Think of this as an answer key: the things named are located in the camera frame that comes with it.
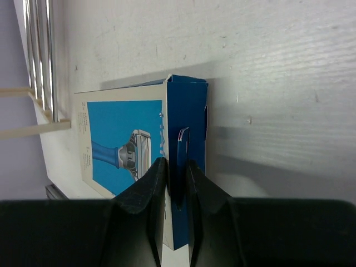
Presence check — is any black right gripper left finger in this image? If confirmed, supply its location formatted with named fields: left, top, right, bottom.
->
left=1, top=158, right=167, bottom=266

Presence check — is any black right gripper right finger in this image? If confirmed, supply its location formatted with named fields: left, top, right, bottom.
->
left=186, top=160, right=355, bottom=266

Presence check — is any blue Harry's box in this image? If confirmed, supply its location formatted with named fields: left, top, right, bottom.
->
left=74, top=75, right=209, bottom=250

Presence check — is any cream metal-rod shelf rack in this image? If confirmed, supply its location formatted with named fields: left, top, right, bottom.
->
left=1, top=1, right=71, bottom=140

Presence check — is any aluminium rail frame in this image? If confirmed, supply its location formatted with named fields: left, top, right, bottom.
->
left=45, top=184, right=68, bottom=200

